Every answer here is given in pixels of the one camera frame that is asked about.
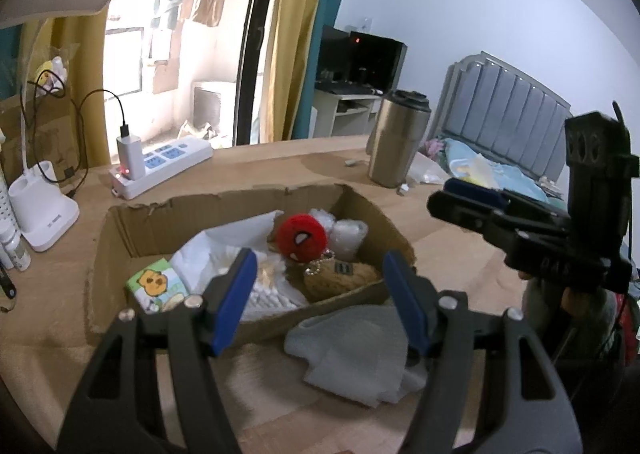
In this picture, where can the clear plastic bag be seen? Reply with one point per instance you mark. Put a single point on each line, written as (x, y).
(425, 173)

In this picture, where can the person's right hand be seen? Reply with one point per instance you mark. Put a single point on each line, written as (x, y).
(550, 319)

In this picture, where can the white computer desk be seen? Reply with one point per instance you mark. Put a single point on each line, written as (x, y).
(325, 111)

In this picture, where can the grey padded headboard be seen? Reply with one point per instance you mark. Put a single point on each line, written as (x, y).
(500, 118)

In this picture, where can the black monitor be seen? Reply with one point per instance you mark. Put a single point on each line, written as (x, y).
(380, 61)
(332, 53)

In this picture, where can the stainless steel tumbler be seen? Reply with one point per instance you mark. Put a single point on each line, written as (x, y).
(395, 143)

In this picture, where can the grey cloth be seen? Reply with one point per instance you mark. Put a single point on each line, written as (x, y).
(350, 354)

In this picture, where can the white plastic wrapping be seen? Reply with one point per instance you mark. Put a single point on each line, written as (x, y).
(220, 244)

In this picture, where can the black door frame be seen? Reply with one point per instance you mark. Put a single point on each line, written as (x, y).
(255, 58)

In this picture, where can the yellow curtain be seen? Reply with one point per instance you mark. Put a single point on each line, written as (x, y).
(70, 48)
(295, 33)

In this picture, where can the cartoon print tissue pack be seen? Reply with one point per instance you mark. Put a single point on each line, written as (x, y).
(155, 285)

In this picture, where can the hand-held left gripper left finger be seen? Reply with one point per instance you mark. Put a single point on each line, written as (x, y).
(232, 299)

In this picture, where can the yellow tissue pack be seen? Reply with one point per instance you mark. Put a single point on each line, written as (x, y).
(475, 171)

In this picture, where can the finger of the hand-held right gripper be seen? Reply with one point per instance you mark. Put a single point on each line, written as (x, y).
(465, 216)
(475, 193)

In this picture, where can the white power strip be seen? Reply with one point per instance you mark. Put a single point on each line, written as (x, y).
(172, 158)

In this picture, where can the pink cloth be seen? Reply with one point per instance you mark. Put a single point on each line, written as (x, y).
(435, 146)

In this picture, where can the white perforated basket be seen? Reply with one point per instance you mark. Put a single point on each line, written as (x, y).
(6, 204)

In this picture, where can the white appliance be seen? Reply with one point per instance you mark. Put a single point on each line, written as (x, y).
(214, 103)

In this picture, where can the red plush ball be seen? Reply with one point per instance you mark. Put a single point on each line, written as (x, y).
(296, 235)

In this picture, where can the blue printed blanket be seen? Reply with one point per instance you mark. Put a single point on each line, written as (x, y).
(462, 153)

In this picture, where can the white textured cloth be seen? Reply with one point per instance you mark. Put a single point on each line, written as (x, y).
(270, 301)

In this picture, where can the white usb connector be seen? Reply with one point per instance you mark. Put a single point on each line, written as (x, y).
(403, 191)

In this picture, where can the white charger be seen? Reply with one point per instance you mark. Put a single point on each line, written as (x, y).
(129, 157)

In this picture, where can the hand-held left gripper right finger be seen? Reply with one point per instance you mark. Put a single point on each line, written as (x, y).
(407, 304)

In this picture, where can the white desk lamp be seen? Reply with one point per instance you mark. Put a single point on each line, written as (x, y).
(45, 220)

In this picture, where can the small white bottle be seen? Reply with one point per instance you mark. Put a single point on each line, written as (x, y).
(19, 249)

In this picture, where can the closed brown cardboard box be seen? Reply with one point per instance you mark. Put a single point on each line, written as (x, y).
(52, 143)

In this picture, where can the clear bubble wrap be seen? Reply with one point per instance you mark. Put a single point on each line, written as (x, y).
(347, 236)

